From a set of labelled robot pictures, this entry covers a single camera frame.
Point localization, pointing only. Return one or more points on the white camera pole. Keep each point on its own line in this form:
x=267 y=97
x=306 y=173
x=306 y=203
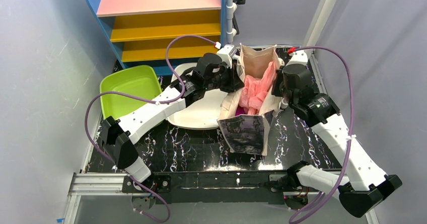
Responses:
x=318 y=22

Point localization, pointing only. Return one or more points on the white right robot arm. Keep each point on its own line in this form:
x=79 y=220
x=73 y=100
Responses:
x=364 y=184

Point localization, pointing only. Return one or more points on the colourful wooden shelf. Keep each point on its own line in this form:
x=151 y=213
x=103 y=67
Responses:
x=148 y=31

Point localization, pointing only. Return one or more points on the white pvc pipe stand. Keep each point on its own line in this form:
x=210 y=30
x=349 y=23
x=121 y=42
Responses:
x=231 y=25

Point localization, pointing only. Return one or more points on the white rectangular tray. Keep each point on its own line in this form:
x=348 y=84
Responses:
x=202 y=107

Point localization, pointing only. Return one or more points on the green plastic tray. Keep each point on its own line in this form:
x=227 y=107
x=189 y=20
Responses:
x=140 y=81

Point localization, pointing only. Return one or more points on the aluminium base frame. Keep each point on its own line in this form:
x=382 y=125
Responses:
x=199 y=166

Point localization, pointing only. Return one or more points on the pink plastic grocery bag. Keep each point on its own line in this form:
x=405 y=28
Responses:
x=256 y=89

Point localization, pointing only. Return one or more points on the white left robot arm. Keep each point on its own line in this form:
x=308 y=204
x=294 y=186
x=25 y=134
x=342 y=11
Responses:
x=118 y=137

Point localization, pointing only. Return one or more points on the purple snack bag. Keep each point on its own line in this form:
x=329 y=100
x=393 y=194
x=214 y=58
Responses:
x=239 y=111

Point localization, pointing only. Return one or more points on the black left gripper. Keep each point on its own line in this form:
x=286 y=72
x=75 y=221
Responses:
x=235 y=81

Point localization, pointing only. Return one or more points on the beige canvas tote bag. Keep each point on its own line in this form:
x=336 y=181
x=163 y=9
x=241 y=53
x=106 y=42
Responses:
x=248 y=134

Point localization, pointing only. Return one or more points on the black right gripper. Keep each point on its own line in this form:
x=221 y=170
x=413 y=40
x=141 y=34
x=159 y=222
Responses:
x=278 y=88

